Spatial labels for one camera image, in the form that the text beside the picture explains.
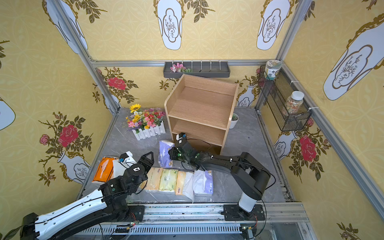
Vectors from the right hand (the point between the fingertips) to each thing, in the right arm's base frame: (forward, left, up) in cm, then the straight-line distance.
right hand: (171, 147), depth 86 cm
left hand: (-7, +11, +6) cm, 14 cm away
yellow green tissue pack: (-16, 0, -6) cm, 17 cm away
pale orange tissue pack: (-15, -6, -7) cm, 18 cm away
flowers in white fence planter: (+14, +18, +4) cm, 23 cm away
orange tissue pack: (-14, +35, -3) cm, 38 cm away
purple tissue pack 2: (-6, +3, -2) cm, 7 cm away
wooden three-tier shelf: (+12, -16, +20) cm, 29 cm away
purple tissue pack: (-17, -18, -5) cm, 26 cm away
